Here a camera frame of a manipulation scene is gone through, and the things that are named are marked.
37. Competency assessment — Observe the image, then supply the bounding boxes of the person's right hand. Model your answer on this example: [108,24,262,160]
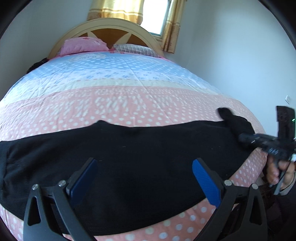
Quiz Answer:
[266,153,296,189]

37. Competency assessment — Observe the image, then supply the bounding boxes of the white framed window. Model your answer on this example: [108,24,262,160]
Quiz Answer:
[140,0,173,36]

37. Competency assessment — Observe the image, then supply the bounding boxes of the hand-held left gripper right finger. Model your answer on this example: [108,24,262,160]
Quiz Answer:
[192,158,269,241]

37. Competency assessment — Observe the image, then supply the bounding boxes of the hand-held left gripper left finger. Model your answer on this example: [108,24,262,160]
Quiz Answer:
[22,158,99,241]

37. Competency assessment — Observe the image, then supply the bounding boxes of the black pants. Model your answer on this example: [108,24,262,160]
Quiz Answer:
[0,107,256,235]

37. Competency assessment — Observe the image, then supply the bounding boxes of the cream wooden headboard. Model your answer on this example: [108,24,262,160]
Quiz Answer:
[47,18,164,59]

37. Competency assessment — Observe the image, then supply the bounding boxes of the striped pillow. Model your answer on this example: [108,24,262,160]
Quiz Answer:
[113,44,160,57]

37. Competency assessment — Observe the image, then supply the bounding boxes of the dark patterned cloth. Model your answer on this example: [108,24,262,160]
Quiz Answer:
[26,58,49,74]

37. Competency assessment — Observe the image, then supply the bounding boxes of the person's right forearm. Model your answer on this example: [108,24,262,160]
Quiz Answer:
[279,170,296,197]

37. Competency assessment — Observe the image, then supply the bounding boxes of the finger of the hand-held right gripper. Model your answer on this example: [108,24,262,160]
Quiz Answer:
[238,133,278,142]
[239,140,271,151]

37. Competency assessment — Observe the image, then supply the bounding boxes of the polka dot bed sheet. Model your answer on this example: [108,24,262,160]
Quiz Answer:
[0,51,269,241]

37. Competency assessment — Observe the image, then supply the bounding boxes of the pink pillow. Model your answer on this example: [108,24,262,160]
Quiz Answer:
[59,37,109,56]

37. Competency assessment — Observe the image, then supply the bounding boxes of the yellow curtain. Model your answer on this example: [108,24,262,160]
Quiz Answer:
[161,0,187,54]
[87,0,145,25]

